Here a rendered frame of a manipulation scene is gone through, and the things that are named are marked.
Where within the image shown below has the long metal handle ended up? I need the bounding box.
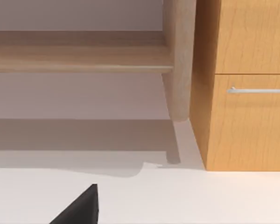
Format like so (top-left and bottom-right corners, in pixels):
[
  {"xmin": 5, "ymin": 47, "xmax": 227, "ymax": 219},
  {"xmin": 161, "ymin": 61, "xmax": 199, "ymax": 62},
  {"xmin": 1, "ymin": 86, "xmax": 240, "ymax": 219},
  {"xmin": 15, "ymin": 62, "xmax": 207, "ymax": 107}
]
[{"xmin": 227, "ymin": 86, "xmax": 280, "ymax": 94}]

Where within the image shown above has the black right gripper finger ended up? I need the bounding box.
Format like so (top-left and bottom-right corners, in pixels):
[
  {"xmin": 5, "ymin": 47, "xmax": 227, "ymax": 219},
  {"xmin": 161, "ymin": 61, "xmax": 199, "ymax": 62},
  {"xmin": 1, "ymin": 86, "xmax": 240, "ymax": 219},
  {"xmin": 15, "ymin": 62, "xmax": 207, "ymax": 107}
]
[{"xmin": 49, "ymin": 183, "xmax": 100, "ymax": 224}]

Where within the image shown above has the pale wooden open shelf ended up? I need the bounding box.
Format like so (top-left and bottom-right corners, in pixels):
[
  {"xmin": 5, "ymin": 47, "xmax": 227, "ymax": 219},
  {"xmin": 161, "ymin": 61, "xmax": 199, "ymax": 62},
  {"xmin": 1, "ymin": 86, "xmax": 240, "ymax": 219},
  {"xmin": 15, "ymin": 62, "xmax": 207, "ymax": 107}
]
[{"xmin": 0, "ymin": 0, "xmax": 197, "ymax": 123}]

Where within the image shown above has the orange wooden drawer front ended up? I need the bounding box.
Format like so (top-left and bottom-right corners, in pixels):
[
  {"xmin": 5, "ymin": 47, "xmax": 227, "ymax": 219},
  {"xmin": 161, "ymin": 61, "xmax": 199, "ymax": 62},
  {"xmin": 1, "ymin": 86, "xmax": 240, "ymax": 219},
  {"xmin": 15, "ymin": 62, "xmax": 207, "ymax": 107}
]
[{"xmin": 206, "ymin": 74, "xmax": 280, "ymax": 172}]

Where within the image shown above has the orange wooden cupboard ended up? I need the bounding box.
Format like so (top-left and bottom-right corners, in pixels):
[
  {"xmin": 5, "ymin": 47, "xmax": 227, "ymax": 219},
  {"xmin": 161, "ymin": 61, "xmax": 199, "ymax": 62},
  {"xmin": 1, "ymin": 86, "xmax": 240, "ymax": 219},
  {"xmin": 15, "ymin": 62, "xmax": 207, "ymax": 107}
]
[{"xmin": 189, "ymin": 0, "xmax": 280, "ymax": 172}]

